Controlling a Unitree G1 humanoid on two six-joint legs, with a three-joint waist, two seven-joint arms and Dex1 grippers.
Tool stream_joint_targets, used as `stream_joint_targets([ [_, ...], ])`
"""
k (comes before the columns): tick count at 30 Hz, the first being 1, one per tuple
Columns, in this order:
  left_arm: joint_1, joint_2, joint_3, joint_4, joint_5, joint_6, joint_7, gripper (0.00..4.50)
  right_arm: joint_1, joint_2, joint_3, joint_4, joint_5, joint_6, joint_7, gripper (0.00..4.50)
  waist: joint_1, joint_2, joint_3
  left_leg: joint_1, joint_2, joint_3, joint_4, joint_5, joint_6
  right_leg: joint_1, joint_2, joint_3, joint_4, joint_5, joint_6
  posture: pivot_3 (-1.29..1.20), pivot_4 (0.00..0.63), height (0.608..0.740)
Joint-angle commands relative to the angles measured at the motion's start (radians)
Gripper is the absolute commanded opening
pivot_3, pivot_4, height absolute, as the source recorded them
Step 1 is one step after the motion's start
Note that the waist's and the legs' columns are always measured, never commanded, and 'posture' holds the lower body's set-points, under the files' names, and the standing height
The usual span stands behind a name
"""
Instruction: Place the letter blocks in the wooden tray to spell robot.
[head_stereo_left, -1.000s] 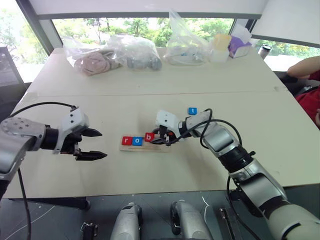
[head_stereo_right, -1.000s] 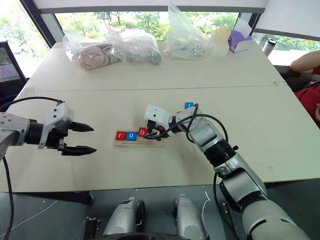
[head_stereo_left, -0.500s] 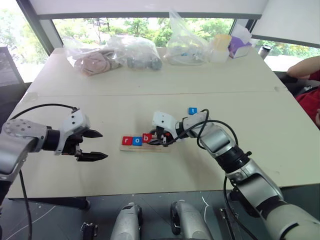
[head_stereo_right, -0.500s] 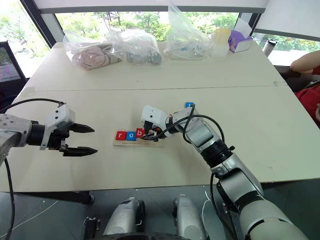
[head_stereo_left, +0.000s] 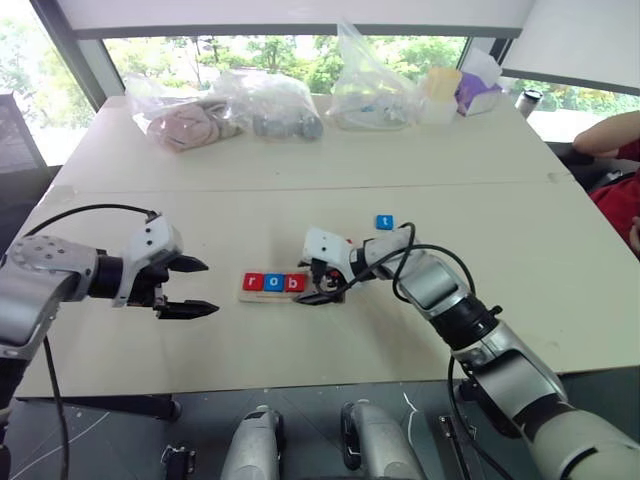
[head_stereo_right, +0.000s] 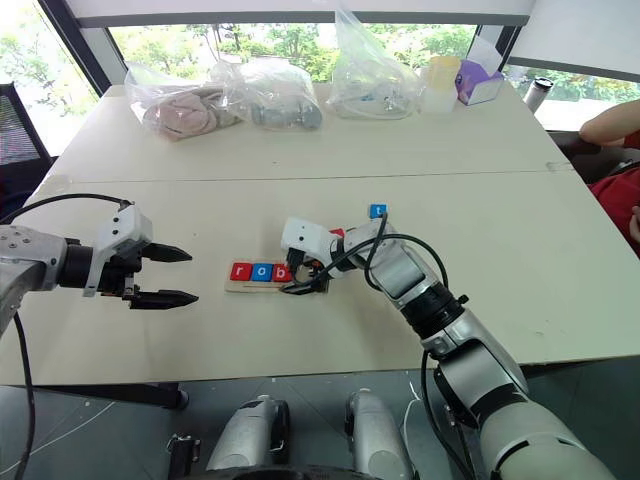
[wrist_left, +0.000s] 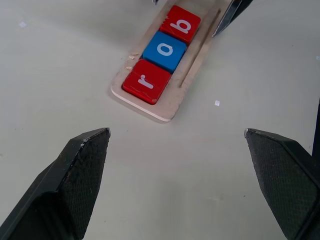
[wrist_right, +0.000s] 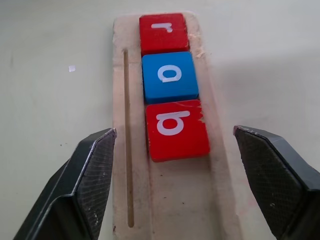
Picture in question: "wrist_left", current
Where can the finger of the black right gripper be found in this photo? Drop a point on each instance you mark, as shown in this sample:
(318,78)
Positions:
(230,15)

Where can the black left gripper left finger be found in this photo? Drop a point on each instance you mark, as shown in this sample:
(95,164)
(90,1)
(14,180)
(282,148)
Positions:
(67,190)

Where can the red letter block b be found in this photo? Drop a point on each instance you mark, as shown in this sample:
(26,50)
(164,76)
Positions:
(181,23)

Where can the blue tile letter a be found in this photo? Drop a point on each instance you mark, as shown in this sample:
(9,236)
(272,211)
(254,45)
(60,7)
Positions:
(165,51)

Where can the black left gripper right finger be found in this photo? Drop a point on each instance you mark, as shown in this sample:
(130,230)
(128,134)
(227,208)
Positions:
(285,185)

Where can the wooden letter tray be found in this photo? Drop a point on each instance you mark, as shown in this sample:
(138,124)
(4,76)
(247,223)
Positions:
(172,82)

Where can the red letter block r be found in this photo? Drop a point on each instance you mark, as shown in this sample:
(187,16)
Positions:
(146,81)

